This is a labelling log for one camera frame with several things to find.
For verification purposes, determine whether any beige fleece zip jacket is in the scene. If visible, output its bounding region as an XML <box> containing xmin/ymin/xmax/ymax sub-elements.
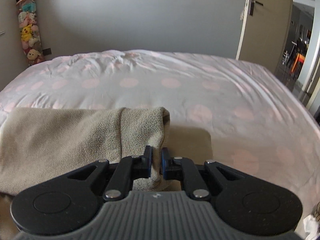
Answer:
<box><xmin>1</xmin><ymin>107</ymin><xmax>213</xmax><ymax>239</ymax></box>

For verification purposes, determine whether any white garment on pile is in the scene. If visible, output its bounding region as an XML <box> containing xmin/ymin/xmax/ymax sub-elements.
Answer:
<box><xmin>303</xmin><ymin>215</ymin><xmax>319</xmax><ymax>240</ymax></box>

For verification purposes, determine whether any beige room door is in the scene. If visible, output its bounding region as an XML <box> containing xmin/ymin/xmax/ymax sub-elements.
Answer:
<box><xmin>236</xmin><ymin>0</ymin><xmax>293</xmax><ymax>73</ymax></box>

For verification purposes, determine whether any orange chair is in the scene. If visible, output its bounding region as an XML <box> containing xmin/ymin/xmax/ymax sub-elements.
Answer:
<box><xmin>290</xmin><ymin>53</ymin><xmax>305</xmax><ymax>79</ymax></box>

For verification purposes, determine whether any black door handle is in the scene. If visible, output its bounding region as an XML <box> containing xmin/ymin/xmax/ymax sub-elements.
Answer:
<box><xmin>248</xmin><ymin>0</ymin><xmax>264</xmax><ymax>16</ymax></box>

